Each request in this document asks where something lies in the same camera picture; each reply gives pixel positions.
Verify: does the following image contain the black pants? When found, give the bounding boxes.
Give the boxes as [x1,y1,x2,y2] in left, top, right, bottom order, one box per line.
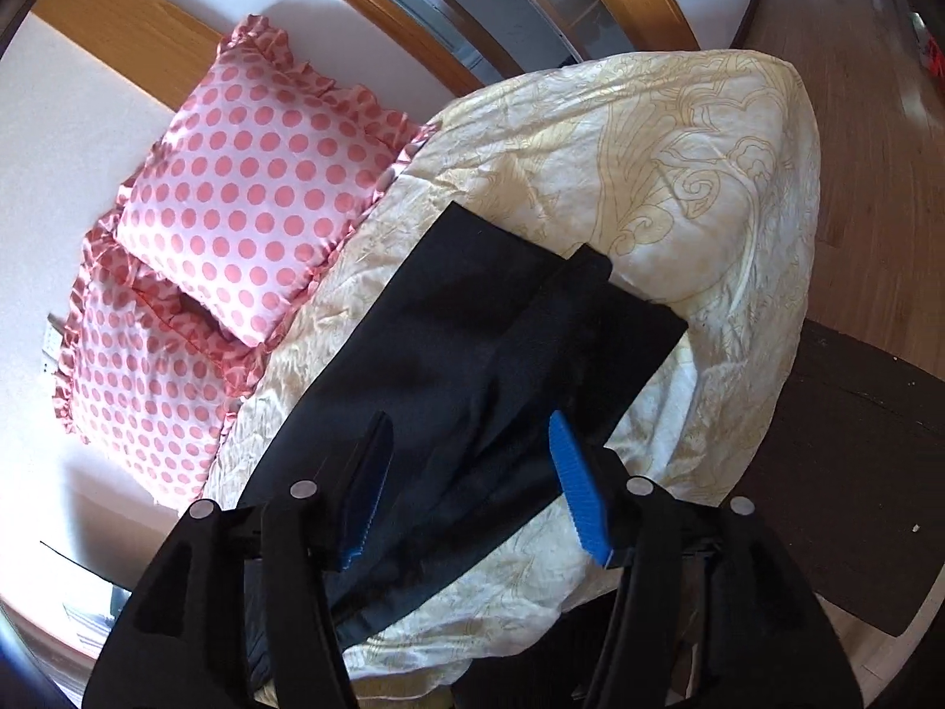
[240,205,687,646]

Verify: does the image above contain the left pink polka dot pillow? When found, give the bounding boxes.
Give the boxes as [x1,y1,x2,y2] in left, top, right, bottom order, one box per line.
[54,213,266,510]

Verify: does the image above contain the pink polka dot pillow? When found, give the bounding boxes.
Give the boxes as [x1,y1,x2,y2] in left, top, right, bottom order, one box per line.
[54,213,266,510]
[115,15,420,347]

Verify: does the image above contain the dark floor mat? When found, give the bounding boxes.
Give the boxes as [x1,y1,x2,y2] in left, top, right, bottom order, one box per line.
[734,322,945,635]

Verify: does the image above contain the right pink polka dot pillow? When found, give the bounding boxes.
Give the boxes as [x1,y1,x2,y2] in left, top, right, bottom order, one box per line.
[115,15,420,347]

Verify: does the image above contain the yellow patterned bedspread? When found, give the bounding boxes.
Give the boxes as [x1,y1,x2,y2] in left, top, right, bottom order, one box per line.
[198,48,823,684]

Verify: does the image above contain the wall socket plate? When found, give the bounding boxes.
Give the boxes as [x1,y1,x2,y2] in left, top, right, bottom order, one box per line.
[40,314,64,375]

